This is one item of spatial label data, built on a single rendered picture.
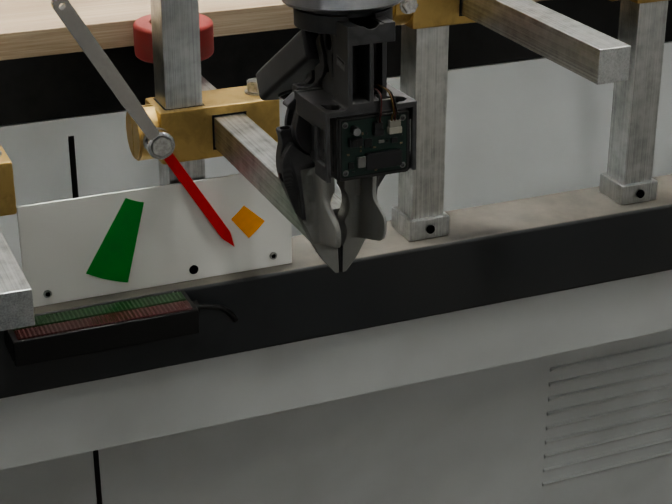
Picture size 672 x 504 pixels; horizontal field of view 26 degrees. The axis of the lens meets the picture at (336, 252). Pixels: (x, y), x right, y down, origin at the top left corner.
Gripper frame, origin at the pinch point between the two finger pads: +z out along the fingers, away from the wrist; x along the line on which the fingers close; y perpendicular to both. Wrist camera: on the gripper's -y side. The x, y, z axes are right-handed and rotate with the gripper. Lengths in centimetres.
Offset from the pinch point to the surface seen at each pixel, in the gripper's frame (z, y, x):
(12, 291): -0.9, -0.9, -24.9
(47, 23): -9, -48, -11
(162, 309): 11.9, -20.2, -8.8
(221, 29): -6.6, -46.2, 6.4
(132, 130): -3.0, -27.6, -8.5
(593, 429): 55, -49, 57
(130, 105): -7.1, -21.9, -10.0
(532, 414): 50, -49, 48
